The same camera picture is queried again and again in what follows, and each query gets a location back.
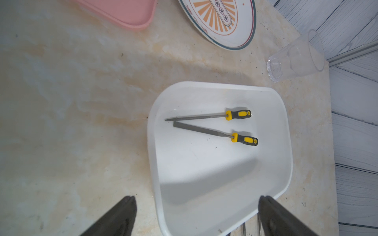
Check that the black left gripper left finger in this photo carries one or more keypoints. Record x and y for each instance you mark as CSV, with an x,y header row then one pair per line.
x,y
118,221

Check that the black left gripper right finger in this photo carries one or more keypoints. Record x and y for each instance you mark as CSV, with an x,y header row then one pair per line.
x,y
278,221

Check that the yellow black file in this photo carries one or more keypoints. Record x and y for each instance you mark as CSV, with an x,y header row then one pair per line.
x,y
235,137
243,227
228,115

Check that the white plastic storage box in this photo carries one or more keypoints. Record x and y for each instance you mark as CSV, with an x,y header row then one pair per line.
x,y
206,185

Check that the clear plastic cup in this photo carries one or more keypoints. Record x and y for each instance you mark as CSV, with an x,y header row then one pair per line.
x,y
302,57

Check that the round patterned plate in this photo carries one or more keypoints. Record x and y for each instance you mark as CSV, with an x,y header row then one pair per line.
x,y
229,24

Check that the pink plastic tray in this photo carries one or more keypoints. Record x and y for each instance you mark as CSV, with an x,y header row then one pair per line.
x,y
133,15

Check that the aluminium right corner post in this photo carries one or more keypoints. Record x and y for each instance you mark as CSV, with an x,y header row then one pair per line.
x,y
353,54

